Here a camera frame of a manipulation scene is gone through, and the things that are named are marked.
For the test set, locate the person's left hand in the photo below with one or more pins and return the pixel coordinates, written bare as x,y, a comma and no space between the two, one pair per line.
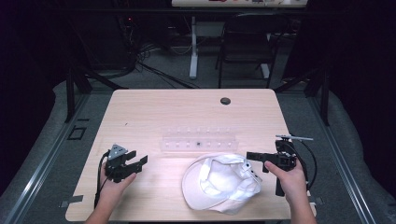
113,188

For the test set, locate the person's right hand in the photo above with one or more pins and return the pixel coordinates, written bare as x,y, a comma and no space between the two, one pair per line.
289,183

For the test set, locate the clear acrylic rack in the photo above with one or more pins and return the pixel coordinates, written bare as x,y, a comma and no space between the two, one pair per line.
199,141

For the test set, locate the white desk foot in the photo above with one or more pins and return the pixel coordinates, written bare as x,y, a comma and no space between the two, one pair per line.
265,70

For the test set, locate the white desk top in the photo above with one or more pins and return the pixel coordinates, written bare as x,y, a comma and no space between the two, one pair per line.
239,3

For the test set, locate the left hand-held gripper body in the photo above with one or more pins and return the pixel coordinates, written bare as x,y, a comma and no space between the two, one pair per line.
115,161

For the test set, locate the black metal stand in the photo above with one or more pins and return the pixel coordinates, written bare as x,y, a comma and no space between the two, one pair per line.
317,87
77,84

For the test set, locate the grey tape strip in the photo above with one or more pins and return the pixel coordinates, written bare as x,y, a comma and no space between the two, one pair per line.
71,200

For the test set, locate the aluminium floor rail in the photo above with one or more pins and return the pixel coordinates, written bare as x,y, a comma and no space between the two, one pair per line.
339,161
46,161

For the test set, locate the black tape square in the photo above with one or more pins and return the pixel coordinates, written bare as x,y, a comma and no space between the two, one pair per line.
76,133

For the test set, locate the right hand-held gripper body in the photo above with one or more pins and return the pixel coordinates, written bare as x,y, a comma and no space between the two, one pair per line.
285,158

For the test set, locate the white baseball cap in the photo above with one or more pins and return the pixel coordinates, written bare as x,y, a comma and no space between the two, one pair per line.
221,183

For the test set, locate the black chair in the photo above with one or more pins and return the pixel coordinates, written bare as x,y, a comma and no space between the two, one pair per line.
249,46

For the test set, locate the white desk leg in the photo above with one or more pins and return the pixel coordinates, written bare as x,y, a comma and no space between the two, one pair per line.
194,49

